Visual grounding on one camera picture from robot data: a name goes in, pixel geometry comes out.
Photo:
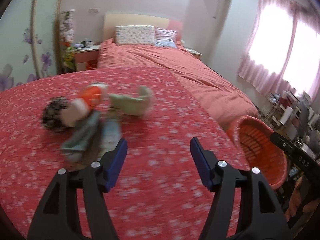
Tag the pink striped pillow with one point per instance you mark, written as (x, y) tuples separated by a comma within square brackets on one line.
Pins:
[(165, 37)]

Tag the coral bed duvet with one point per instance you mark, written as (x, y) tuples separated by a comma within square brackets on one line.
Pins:
[(175, 67)]

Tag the grey blue cloth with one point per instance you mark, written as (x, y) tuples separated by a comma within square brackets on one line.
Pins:
[(83, 135)]

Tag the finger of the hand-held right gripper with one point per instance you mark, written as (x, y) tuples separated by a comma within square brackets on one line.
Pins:
[(297, 155)]

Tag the green white cloth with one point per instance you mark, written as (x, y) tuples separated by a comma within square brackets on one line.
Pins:
[(130, 102)]

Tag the person's right hand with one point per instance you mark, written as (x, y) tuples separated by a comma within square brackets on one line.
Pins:
[(297, 195)]

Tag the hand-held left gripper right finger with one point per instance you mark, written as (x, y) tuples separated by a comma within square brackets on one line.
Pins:
[(201, 165)]

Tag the white wall switch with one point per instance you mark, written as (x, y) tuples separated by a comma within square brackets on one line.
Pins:
[(93, 10)]

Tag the orange plastic basket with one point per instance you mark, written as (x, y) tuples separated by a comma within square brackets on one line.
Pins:
[(260, 152)]

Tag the green plush toy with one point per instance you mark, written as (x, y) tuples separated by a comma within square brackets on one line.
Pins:
[(68, 57)]

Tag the pink curtain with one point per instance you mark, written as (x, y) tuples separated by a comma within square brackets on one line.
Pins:
[(275, 42)]

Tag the pale blue snack packet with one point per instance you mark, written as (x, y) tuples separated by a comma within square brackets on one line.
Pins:
[(111, 132)]

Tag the cream and pink headboard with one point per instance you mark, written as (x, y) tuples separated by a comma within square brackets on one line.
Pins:
[(135, 19)]

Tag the clear plush toy tube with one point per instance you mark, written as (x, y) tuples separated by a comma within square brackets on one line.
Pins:
[(67, 27)]

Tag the red floral tablecloth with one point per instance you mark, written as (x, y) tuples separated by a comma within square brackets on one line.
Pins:
[(162, 135)]

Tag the white mug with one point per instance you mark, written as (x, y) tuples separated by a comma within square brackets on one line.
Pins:
[(88, 43)]

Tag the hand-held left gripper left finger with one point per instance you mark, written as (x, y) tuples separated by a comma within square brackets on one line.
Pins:
[(115, 165)]

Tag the black white patterned cloth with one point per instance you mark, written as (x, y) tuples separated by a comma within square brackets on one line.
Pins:
[(52, 113)]

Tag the white printed pillow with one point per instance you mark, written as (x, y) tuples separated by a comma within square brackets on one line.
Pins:
[(135, 35)]

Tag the floral sliding door wardrobe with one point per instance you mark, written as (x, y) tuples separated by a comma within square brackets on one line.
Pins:
[(17, 30)]

